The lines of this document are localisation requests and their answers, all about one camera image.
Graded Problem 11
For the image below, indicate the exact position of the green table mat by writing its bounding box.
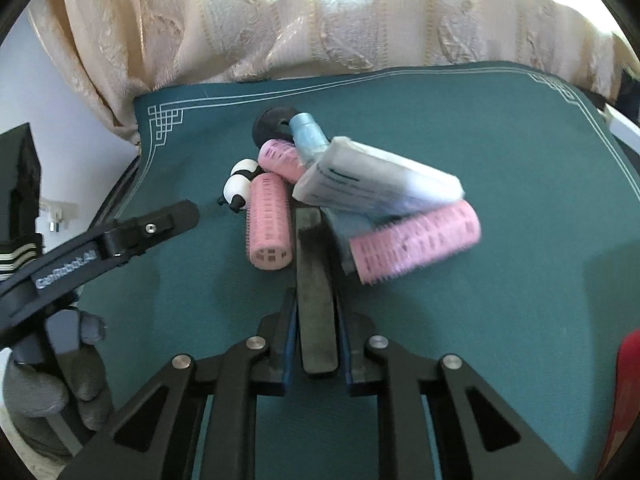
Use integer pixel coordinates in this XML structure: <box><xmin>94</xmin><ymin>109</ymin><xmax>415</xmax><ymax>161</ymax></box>
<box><xmin>75</xmin><ymin>61</ymin><xmax>636</xmax><ymax>480</ymax></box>

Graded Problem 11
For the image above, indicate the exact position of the large pink hair roller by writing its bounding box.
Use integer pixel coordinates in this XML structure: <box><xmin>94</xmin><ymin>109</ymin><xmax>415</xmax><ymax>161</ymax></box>
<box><xmin>348</xmin><ymin>200</ymin><xmax>482</xmax><ymax>286</ymax></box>

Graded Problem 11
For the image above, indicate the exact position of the blue and white tissue packet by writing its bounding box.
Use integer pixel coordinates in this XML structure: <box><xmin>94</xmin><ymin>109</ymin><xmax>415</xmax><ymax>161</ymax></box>
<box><xmin>291</xmin><ymin>136</ymin><xmax>465</xmax><ymax>216</ymax></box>

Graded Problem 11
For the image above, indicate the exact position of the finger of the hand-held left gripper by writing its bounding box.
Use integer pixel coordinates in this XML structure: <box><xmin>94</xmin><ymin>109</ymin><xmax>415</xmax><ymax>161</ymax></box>
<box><xmin>102</xmin><ymin>199</ymin><xmax>201</xmax><ymax>266</ymax></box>

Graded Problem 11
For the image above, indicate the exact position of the person's left hand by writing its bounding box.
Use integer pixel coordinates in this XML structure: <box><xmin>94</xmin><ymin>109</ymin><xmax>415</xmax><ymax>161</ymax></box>
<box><xmin>1</xmin><ymin>307</ymin><xmax>113</xmax><ymax>443</ymax></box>

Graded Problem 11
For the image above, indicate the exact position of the black round hair clip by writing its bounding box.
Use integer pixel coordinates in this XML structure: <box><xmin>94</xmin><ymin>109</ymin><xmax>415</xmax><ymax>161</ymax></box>
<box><xmin>251</xmin><ymin>107</ymin><xmax>298</xmax><ymax>148</ymax></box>

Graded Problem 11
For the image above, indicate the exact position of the panda toy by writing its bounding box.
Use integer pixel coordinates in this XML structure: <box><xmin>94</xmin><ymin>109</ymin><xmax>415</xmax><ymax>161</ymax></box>
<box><xmin>217</xmin><ymin>158</ymin><xmax>261</xmax><ymax>211</ymax></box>

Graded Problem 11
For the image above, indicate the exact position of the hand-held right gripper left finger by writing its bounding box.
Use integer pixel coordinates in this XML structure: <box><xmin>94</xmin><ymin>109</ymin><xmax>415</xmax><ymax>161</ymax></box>
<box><xmin>59</xmin><ymin>287</ymin><xmax>299</xmax><ymax>480</ymax></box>

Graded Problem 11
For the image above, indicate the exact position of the light blue bottle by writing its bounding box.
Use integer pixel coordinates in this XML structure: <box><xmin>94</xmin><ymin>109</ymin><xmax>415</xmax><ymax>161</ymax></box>
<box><xmin>289</xmin><ymin>112</ymin><xmax>331</xmax><ymax>166</ymax></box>

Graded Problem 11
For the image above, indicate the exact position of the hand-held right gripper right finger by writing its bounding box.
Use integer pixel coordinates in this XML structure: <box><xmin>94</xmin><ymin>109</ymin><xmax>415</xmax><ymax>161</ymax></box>
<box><xmin>334</xmin><ymin>292</ymin><xmax>601</xmax><ymax>480</ymax></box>

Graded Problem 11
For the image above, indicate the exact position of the small pink hair roller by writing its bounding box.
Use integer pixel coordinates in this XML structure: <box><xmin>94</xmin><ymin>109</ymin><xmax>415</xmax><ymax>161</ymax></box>
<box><xmin>257</xmin><ymin>139</ymin><xmax>308</xmax><ymax>185</ymax></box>

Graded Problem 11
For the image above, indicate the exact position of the cream lace curtain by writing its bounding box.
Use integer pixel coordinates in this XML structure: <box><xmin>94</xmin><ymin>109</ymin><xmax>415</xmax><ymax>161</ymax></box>
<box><xmin>27</xmin><ymin>0</ymin><xmax>626</xmax><ymax>146</ymax></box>

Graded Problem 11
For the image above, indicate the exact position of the white power strip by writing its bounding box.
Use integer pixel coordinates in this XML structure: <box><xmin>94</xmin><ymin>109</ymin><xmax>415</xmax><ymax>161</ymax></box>
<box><xmin>602</xmin><ymin>105</ymin><xmax>640</xmax><ymax>153</ymax></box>

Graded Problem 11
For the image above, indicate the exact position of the pink hair brush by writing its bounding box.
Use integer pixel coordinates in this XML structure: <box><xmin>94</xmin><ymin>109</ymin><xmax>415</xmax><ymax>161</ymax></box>
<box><xmin>246</xmin><ymin>172</ymin><xmax>294</xmax><ymax>271</ymax></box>

